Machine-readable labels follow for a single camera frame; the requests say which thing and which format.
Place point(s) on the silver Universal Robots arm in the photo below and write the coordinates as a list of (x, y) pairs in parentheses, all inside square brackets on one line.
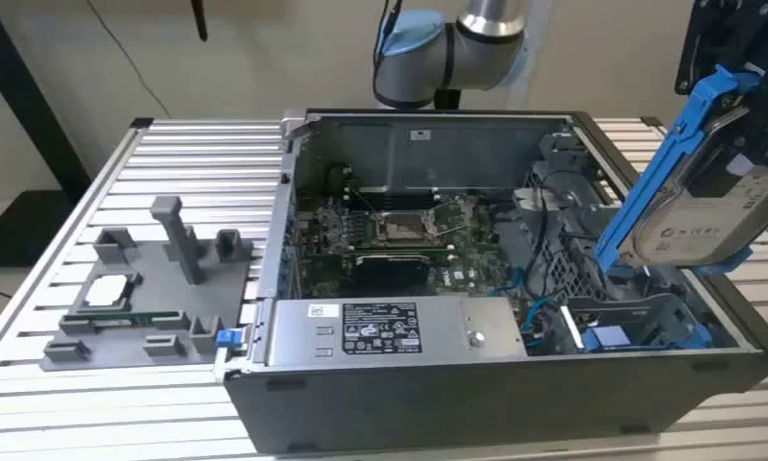
[(423, 67)]

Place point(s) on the grey metal disk bay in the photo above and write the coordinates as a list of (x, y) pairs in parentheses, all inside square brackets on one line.
[(569, 259)]

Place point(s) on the black RAM slot bank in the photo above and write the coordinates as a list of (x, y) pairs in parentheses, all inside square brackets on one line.
[(391, 196)]

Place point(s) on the green motherboard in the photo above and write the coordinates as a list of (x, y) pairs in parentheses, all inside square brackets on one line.
[(467, 230)]

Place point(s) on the CPU socket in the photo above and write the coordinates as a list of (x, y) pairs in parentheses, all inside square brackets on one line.
[(400, 228)]

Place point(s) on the thin metal locking lever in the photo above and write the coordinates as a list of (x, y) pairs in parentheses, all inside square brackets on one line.
[(364, 199)]

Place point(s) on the black hanging rod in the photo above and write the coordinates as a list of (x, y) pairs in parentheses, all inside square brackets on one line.
[(200, 19)]

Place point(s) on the black open PC case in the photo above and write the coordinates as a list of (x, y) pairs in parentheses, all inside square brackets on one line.
[(423, 408)]

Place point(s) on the silver power supply unit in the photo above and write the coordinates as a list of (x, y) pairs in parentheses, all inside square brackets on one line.
[(294, 336)]

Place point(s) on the blue case latch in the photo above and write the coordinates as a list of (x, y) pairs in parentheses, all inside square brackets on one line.
[(228, 337)]

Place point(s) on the grey parts rack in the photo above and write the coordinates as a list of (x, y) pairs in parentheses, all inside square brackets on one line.
[(160, 288)]

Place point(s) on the green RAM stick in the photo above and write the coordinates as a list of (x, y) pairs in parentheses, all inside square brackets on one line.
[(144, 318)]

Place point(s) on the silver CPU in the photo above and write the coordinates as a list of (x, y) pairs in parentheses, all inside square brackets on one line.
[(106, 292)]

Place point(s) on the black monitor stand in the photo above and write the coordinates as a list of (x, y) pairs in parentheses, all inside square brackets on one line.
[(30, 96)]

